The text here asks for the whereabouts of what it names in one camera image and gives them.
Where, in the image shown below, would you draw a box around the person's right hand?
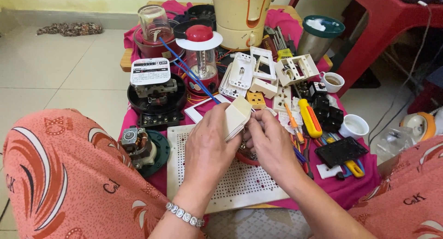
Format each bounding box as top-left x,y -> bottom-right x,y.
244,109 -> 306,190

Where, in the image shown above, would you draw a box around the person's left hand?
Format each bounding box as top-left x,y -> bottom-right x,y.
183,102 -> 243,199

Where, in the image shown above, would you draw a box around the cream plastic switch box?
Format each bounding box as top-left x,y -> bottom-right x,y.
223,95 -> 253,143

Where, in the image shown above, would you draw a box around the blue pen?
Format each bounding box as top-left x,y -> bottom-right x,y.
293,145 -> 307,165

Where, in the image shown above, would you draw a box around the red bowl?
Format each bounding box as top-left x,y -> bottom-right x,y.
235,146 -> 260,167

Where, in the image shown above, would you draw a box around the orange tester screwdriver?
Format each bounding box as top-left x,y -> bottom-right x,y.
283,100 -> 305,145

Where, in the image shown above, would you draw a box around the white perforated plastic board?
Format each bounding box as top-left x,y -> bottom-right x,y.
166,124 -> 290,215

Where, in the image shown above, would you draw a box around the white socket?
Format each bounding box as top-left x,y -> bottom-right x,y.
272,86 -> 292,114

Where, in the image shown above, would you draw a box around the yellow socket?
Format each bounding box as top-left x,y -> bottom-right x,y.
246,90 -> 267,110

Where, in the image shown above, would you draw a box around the small white plastic piece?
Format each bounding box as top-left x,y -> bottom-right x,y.
316,163 -> 343,180

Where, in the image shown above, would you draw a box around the electric motor on green base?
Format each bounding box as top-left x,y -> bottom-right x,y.
119,125 -> 171,179

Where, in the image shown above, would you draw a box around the cream small box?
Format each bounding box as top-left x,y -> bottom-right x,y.
249,77 -> 279,100

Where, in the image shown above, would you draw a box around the black rectangular panel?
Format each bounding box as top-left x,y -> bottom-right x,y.
314,136 -> 369,169

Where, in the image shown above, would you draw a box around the black electric meter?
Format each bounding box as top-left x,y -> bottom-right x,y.
127,58 -> 188,129

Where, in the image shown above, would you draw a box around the pink cloth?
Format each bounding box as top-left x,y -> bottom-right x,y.
119,0 -> 381,211

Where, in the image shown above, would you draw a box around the small empty white cup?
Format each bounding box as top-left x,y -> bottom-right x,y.
338,114 -> 370,140

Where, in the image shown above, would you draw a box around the cream open box with lampholder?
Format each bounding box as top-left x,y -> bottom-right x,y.
275,54 -> 320,87

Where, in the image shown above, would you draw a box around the white cup with tea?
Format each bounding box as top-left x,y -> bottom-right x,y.
319,72 -> 345,94

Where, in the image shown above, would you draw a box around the red and white lantern lamp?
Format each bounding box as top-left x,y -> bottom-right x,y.
175,24 -> 223,97

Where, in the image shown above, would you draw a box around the white face plate with openings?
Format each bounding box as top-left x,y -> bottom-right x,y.
249,46 -> 278,82

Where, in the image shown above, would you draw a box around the bundle of screwdrivers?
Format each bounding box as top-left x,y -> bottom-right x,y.
262,24 -> 298,62

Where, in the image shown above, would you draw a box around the steel canister with green lid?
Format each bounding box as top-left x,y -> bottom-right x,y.
296,15 -> 346,63

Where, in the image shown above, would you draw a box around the clear plastic jar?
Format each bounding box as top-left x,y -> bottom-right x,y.
375,126 -> 416,162

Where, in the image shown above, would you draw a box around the red blender with clear jar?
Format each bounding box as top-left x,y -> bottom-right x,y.
133,4 -> 184,63

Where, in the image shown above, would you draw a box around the person's left leg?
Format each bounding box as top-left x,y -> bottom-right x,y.
2,108 -> 209,239

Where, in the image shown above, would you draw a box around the person's leg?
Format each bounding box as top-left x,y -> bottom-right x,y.
2,108 -> 209,239
346,134 -> 443,239

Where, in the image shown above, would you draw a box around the cream juicer with orange trim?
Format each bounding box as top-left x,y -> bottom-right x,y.
209,0 -> 277,52

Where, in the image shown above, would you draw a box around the person's right leg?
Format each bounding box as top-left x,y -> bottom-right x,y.
346,134 -> 443,239

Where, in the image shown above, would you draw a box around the orange and white appliance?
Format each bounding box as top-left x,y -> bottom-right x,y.
399,111 -> 437,143

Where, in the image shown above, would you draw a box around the red plastic table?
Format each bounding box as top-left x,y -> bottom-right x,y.
289,0 -> 443,98

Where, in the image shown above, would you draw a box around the patterned cloth rag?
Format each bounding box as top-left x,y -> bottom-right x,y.
36,22 -> 104,37

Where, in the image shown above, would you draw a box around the pliers with red handles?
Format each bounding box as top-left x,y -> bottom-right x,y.
300,135 -> 315,180

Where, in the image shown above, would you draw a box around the white rectangular frame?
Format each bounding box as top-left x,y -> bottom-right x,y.
184,94 -> 233,125

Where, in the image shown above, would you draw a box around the yellow handled screwdriver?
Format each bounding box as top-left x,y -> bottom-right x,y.
298,98 -> 323,139

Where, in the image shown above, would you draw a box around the black switch block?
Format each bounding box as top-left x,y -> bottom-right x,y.
311,95 -> 344,133

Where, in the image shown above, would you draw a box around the silver stone bracelet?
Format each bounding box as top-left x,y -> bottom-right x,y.
165,201 -> 206,228

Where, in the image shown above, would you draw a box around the stack of white switch plates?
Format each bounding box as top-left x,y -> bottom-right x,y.
218,62 -> 248,100

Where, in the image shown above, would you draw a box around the blue wire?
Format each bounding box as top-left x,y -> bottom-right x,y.
172,60 -> 219,105
159,36 -> 222,105

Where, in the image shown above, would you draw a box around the black switch with white label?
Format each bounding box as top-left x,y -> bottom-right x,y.
309,81 -> 328,98

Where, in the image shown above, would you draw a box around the pliers with yellow blue handles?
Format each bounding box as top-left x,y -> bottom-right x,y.
321,134 -> 366,179

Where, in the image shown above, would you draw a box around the white switch plate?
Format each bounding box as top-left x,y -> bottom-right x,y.
228,52 -> 257,91

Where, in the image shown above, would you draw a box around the grey cable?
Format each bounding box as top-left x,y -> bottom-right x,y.
368,1 -> 433,148

